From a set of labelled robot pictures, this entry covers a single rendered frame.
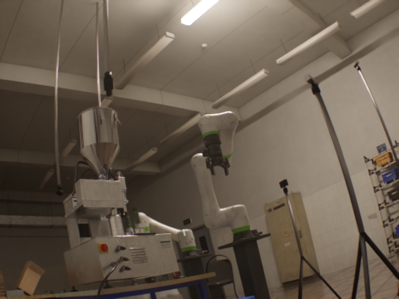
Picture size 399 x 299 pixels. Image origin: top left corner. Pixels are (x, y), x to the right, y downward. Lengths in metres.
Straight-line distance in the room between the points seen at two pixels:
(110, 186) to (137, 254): 0.39
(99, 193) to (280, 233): 5.87
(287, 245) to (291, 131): 2.50
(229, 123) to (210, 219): 0.63
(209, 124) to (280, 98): 6.08
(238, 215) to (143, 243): 0.74
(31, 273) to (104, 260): 1.85
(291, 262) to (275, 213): 1.16
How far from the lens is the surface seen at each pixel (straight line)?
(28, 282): 3.45
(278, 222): 7.37
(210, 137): 1.99
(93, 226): 2.10
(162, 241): 1.92
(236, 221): 2.29
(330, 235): 7.19
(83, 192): 1.78
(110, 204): 1.83
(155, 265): 1.86
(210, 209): 2.29
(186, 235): 2.86
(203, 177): 2.34
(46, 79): 6.00
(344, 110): 7.16
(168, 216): 10.58
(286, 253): 7.34
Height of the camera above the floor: 0.75
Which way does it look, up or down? 19 degrees up
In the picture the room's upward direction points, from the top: 14 degrees counter-clockwise
